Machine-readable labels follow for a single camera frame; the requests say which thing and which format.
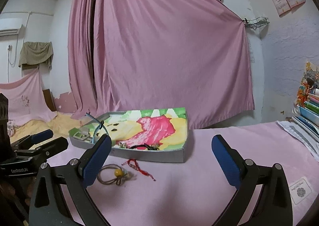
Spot black fuzzy hair tie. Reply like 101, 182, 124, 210
129, 143, 160, 151

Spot brown hair tie yellow bead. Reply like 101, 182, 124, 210
97, 164, 131, 186

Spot large pink curtain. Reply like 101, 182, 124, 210
94, 0, 255, 129

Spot gold earrings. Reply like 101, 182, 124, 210
118, 142, 128, 148

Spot red string bracelet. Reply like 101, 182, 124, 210
121, 158, 157, 182

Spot olive green hanging cloth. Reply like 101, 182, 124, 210
18, 42, 53, 70

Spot colourful cartoon tray box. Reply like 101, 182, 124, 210
69, 108, 188, 163

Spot pink draped sheet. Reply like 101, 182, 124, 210
1, 69, 56, 127

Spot wire wall rack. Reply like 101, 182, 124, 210
242, 16, 270, 31

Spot colourful patterned bag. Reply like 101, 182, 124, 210
295, 61, 318, 106

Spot pink table cloth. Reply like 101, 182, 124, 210
47, 120, 319, 226

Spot white label tag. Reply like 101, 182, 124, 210
289, 177, 312, 205

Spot narrow pink curtain panel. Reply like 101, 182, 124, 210
68, 0, 97, 119

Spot white air conditioner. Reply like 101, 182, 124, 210
0, 18, 22, 36

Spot yellow bed sheet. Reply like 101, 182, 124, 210
10, 112, 89, 143

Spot stack of books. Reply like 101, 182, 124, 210
276, 88, 318, 161

